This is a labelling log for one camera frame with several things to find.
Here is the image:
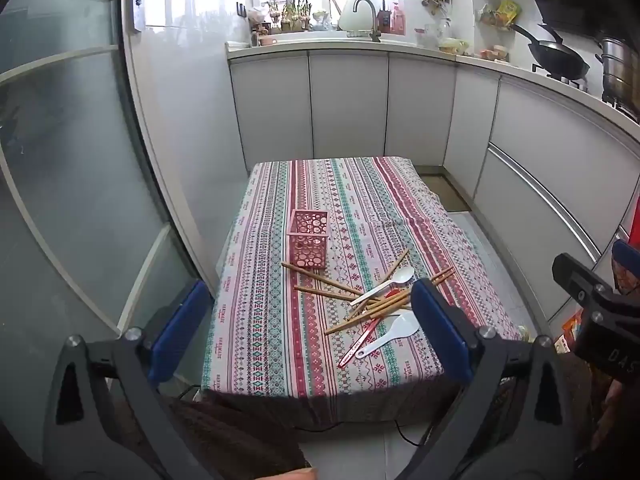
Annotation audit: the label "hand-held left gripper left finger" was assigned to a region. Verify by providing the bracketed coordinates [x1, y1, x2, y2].
[42, 279, 216, 480]

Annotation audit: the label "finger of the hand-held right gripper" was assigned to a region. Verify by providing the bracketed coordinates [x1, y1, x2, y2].
[612, 238, 640, 297]
[552, 253, 615, 322]

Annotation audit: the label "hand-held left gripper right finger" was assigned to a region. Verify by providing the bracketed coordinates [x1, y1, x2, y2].
[400, 277, 588, 480]

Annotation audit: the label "white plastic spoon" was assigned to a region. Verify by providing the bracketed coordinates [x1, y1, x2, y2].
[350, 266, 416, 307]

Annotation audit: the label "pile of wooden chopsticks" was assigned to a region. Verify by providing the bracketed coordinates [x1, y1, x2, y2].
[281, 247, 457, 336]

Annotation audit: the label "red plastic spoon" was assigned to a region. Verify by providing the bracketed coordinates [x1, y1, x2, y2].
[339, 287, 407, 367]

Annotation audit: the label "pink perforated utensil basket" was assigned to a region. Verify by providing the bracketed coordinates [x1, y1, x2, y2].
[286, 209, 331, 272]

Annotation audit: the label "person's right hand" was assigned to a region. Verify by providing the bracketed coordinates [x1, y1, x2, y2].
[591, 380, 624, 456]

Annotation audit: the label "white rice paddle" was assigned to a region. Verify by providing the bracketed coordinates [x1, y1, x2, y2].
[356, 311, 421, 359]

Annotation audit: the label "orange snack packet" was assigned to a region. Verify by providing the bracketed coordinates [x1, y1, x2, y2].
[555, 310, 583, 352]

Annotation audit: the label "striped patterned tablecloth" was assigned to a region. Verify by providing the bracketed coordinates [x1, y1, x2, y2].
[200, 156, 523, 428]

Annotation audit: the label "steel stock pot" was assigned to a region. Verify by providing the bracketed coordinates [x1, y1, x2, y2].
[595, 37, 640, 108]

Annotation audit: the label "frosted glass door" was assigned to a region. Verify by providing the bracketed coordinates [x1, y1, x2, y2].
[0, 0, 216, 361]

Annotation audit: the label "black wok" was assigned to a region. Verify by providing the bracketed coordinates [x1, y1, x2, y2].
[510, 23, 592, 75]

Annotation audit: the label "white base cabinets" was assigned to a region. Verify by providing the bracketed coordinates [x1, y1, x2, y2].
[227, 50, 640, 321]

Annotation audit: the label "black range hood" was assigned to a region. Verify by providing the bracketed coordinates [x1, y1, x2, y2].
[520, 0, 640, 41]

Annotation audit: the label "yellow snack packet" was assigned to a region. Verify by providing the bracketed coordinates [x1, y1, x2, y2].
[495, 0, 522, 26]

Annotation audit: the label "white kitchen counter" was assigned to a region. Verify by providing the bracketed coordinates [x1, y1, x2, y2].
[225, 35, 640, 126]

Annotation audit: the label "metal kitchen faucet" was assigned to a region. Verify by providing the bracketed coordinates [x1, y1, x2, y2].
[352, 0, 382, 43]

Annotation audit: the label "cream rounded chopping board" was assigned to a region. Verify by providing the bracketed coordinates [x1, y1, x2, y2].
[337, 0, 381, 33]

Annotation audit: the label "row of potted plants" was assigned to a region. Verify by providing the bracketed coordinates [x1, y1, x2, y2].
[265, 0, 313, 33]

